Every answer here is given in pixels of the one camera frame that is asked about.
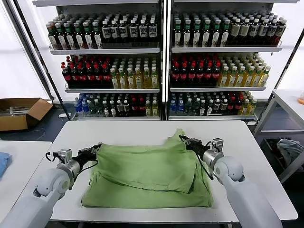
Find black slanted pole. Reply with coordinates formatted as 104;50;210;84
270;28;304;95
13;0;72;121

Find clear packaged parts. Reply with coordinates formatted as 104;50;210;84
0;105;32;117

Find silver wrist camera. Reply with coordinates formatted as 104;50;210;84
212;137;225;152
53;149;73;165

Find brown cardboard box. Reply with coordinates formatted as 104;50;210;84
0;97;54;132

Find grey metal shelf rack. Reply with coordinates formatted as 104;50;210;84
32;0;167;122
166;0;300;123

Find dark bottle beige label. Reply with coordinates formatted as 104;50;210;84
238;19;250;46
229;19;241;46

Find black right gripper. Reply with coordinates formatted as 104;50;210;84
178;134;209;157

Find red-cap cola bottle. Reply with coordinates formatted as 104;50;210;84
131;97;139;116
234;96;243;114
102;64;112;88
204;63;214;87
212;62;222;87
171;62;181;87
196;63;206;87
70;64;81;88
188;63;198;87
77;64;89;88
85;64;96;88
94;64;105;88
227;96;235;114
138;97;146;116
61;62;73;88
180;63;189;87

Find dark tea bottle green cap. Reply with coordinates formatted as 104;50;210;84
83;21;95;50
211;20;221;48
192;19;202;48
64;21;77;51
182;19;192;48
201;19;212;48
173;19;183;48
220;20;231;48
46;22;59;51
92;21;104;50
73;21;86;50
56;22;69;51

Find dark bottle blue white label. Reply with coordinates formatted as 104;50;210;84
248;19;260;46
265;19;278;46
119;19;130;45
110;20;121;45
257;19;269;46
129;19;140;45
101;20;113;45
148;19;159;45
139;19;149;45

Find green t-shirt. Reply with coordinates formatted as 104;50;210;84
81;128;214;209

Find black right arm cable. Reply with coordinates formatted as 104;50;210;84
196;140;215;181

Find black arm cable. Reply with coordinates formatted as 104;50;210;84
196;140;215;181
76;160;99;178

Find white table grey frame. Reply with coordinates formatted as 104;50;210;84
253;89;304;184

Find red drink bottle blue label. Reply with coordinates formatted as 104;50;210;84
272;20;287;46

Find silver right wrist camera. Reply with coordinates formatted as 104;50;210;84
212;137;225;152

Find blue folded cloth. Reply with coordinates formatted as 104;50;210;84
0;152;12;179

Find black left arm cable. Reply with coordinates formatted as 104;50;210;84
76;160;99;178

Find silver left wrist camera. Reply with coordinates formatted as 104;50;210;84
53;149;73;165

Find grey white clothes pile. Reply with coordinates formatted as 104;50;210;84
276;138;304;171

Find grey slanted frame bar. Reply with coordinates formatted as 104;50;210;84
3;0;55;103

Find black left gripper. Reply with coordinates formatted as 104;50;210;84
71;143;103;168

